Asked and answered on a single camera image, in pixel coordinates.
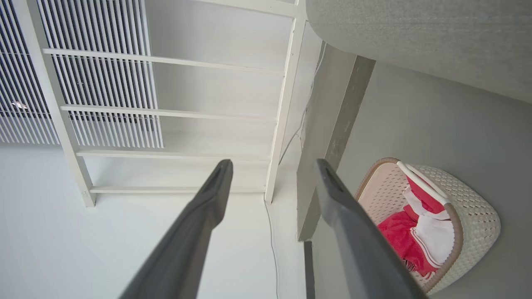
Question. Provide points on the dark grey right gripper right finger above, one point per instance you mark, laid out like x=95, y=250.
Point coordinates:
x=357, y=249

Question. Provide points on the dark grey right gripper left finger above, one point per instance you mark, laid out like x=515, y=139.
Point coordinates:
x=189, y=241

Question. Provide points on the white perforated plastic laundry basket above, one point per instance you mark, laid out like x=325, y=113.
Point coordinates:
x=474, y=207

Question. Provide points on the red and white garment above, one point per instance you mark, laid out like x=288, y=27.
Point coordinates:
x=399, y=236

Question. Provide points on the dark grey baseboard strip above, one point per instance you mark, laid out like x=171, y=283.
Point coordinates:
x=309, y=274

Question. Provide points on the grey concrete ledge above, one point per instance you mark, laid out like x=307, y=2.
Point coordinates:
x=328, y=124

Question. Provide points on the white slatted louvre panel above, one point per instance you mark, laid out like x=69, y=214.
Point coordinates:
x=104, y=83

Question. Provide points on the grey fabric sofa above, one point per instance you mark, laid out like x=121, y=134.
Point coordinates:
x=415, y=33

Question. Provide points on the white metal shelf frame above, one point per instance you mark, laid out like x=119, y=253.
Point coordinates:
x=286, y=104

